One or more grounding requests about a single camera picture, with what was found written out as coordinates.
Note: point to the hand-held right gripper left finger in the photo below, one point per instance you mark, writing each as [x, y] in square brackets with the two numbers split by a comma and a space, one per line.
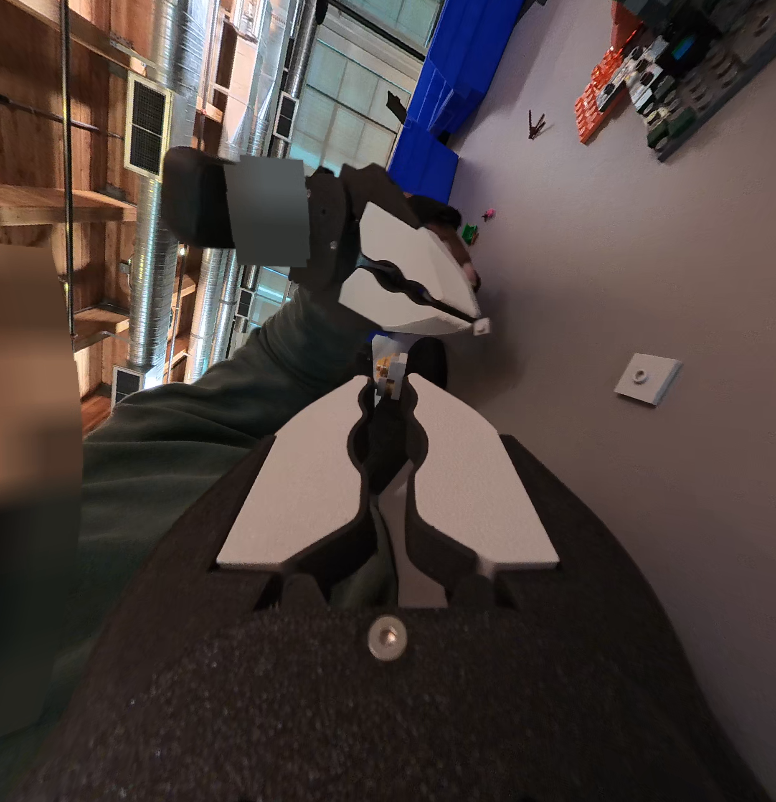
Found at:
[294, 495]

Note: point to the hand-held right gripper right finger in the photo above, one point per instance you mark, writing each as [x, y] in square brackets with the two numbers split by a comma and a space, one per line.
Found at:
[482, 495]

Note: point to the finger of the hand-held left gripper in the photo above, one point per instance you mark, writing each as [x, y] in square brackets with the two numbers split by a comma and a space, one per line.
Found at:
[413, 250]
[394, 310]

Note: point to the small grey tan brick assembly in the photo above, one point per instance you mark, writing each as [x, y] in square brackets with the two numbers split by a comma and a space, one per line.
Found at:
[389, 376]

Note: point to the light grey square tile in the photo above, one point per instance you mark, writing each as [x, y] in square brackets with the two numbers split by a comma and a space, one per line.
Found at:
[646, 378]

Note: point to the person's left forearm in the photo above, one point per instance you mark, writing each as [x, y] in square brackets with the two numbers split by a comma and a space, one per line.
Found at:
[206, 426]

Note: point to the person's left hand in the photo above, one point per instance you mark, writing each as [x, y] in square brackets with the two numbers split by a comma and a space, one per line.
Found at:
[466, 257]

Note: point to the blue plastic storage bin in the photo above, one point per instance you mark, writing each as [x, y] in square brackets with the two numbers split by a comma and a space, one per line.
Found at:
[425, 156]
[469, 56]

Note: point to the dark brown twig brick piece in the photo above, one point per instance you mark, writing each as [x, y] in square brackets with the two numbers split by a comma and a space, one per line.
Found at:
[537, 123]

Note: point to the ceiling air vent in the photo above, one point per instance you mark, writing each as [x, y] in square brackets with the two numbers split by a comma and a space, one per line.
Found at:
[147, 125]

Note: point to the toy brick castle model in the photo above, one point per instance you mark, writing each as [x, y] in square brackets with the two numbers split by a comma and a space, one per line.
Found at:
[676, 75]

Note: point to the silver ventilation duct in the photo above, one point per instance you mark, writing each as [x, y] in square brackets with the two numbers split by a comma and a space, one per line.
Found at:
[156, 263]

